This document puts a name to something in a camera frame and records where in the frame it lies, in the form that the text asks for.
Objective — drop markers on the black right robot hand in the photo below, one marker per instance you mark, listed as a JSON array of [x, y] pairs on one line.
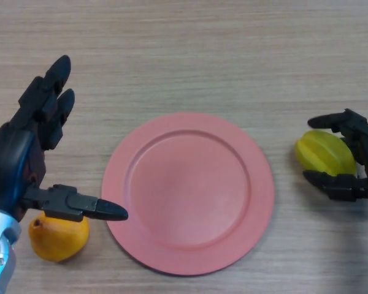
[[349, 186]]

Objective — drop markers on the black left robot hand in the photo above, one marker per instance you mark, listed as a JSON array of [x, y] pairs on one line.
[[9, 165]]

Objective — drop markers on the pink round plate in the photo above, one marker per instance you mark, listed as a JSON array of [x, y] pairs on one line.
[[187, 194]]

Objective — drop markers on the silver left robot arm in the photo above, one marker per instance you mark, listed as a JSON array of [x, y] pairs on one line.
[[0, 248]]

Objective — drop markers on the orange yellow pear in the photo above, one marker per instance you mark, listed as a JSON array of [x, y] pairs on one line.
[[59, 239]]

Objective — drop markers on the yellow starfruit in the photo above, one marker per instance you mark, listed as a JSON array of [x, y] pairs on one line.
[[323, 153]]

